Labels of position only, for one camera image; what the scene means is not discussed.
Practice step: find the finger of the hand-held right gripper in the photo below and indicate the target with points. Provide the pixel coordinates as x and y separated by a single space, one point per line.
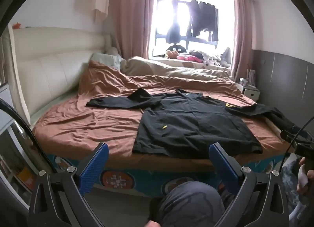
292 135

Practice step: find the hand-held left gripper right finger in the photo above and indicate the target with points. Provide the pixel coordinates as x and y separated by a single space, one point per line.
220 163

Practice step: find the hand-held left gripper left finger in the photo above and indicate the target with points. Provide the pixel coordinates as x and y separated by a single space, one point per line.
95 165

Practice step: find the black shirt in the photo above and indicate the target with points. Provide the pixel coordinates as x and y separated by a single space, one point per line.
191 124

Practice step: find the pile of clothes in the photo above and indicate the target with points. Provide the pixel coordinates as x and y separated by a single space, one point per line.
213 57

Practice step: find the person's right hand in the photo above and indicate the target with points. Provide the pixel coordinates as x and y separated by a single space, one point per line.
309 175

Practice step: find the person's grey trouser leg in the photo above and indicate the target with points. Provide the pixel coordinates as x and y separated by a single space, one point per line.
186 205

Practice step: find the white nightstand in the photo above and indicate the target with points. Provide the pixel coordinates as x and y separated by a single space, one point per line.
251 94

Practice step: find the items on nightstand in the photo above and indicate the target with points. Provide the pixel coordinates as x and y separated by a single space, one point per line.
249 78

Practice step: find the white cabinet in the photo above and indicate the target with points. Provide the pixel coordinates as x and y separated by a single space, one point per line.
6 106

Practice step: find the pale pillow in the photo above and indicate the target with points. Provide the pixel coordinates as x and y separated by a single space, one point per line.
108 58

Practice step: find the pink cloth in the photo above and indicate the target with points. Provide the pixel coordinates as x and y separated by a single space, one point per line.
189 58

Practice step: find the cream padded headboard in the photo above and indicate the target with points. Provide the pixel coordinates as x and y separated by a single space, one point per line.
49 65

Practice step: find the beige duvet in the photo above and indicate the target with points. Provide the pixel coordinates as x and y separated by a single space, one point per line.
152 67

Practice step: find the narrow pink curtain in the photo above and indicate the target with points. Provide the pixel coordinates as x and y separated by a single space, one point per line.
241 33

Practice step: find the plush toy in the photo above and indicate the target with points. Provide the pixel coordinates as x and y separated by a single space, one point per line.
174 51

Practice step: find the slim dark hanging garment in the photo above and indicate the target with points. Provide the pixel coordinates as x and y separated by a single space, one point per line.
173 30

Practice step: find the broad dark hanging garment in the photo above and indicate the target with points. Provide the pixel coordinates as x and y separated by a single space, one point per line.
203 18

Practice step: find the wide pink curtain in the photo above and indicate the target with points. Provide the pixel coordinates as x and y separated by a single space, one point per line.
132 16

